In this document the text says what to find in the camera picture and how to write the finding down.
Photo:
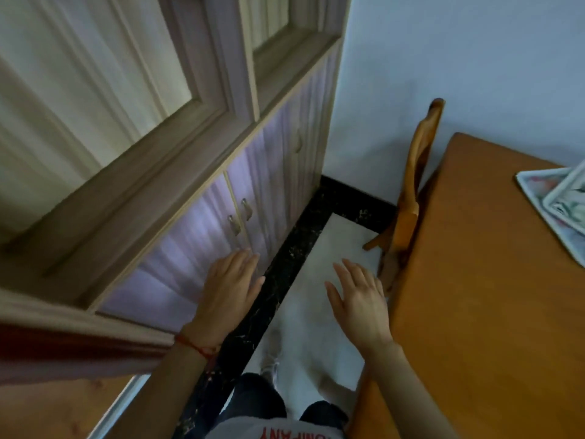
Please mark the person's left hand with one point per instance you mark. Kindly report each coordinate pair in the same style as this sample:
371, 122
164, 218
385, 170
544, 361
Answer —
226, 299

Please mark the dark blue jeans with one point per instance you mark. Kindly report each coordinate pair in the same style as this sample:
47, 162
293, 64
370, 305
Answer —
256, 400

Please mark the person's right forearm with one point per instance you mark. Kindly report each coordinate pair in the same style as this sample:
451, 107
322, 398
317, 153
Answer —
406, 393

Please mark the wooden chair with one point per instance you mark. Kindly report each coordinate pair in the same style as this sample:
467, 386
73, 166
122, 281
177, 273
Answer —
411, 196

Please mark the white shoe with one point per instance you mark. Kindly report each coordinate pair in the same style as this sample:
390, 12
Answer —
270, 370

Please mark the wooden cabinet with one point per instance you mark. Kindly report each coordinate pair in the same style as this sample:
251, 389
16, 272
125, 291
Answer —
137, 146

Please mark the person's left thumb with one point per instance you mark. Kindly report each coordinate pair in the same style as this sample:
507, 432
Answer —
257, 288

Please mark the floral patterned mat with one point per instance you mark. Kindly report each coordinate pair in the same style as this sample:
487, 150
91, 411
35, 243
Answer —
546, 210

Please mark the white floral tray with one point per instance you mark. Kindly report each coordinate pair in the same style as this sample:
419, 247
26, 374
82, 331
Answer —
569, 198

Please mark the person's right thumb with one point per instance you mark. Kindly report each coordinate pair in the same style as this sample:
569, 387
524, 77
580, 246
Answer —
333, 299

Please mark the white shirt with red print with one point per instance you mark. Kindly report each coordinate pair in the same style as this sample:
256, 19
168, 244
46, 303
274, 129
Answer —
283, 432

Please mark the person's right hand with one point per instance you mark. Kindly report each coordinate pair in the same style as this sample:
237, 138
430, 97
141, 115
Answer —
363, 310

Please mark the person's left forearm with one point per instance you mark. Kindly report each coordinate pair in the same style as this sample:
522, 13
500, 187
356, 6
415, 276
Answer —
160, 388

